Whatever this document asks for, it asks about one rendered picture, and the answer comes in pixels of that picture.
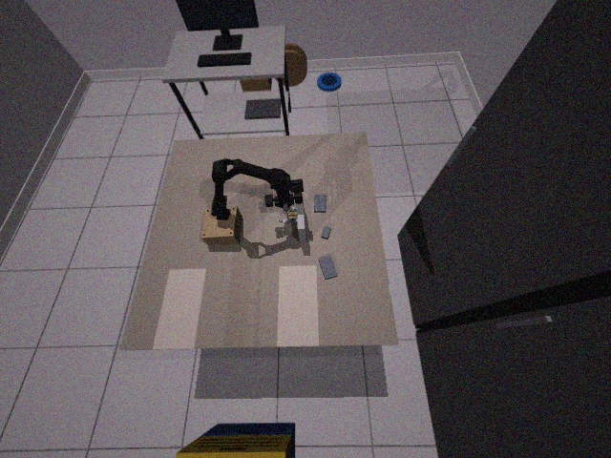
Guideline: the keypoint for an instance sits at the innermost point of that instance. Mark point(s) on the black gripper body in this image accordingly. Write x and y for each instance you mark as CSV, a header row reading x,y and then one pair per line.
x,y
280,199

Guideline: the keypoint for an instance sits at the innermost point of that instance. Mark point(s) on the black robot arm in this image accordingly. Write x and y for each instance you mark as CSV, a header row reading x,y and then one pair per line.
x,y
277,178

